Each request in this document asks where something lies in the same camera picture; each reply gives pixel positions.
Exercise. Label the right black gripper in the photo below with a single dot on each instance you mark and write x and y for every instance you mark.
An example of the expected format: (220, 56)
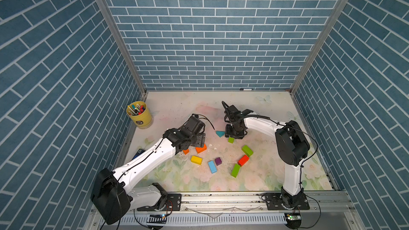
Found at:
(239, 136)

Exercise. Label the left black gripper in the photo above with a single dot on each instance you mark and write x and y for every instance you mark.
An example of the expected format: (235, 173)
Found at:
(201, 139)

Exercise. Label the green block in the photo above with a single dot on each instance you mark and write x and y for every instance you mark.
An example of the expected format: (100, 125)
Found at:
(247, 150)
(235, 170)
(230, 140)

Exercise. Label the teal triangle block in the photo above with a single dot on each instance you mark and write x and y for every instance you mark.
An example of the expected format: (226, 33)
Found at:
(220, 133)

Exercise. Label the yellow block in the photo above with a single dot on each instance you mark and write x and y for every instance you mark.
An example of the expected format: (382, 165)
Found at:
(196, 160)

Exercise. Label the light blue block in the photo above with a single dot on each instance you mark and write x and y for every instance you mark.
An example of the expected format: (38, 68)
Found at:
(212, 167)

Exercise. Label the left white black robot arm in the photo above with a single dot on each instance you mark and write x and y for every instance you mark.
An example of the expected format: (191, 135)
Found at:
(114, 193)

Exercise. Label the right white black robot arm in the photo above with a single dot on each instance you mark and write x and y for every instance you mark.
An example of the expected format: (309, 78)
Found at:
(292, 146)

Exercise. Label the purple cube block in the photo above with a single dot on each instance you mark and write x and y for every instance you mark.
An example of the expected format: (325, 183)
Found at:
(218, 161)

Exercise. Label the red block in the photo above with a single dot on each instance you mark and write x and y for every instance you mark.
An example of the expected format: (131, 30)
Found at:
(243, 160)

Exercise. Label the floral table mat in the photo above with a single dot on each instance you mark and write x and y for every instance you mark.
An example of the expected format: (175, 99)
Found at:
(263, 172)

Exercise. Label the blue black stapler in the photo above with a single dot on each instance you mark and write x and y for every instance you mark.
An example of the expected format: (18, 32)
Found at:
(138, 153)

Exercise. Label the yellow pen cup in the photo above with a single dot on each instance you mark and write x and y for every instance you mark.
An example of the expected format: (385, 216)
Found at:
(140, 114)

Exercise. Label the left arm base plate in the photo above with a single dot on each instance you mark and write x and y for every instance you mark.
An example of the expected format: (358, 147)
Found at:
(169, 202)

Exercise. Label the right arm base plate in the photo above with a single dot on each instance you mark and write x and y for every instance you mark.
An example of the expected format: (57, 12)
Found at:
(276, 201)

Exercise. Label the aluminium front rail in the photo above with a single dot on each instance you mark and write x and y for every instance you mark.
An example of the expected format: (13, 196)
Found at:
(329, 210)

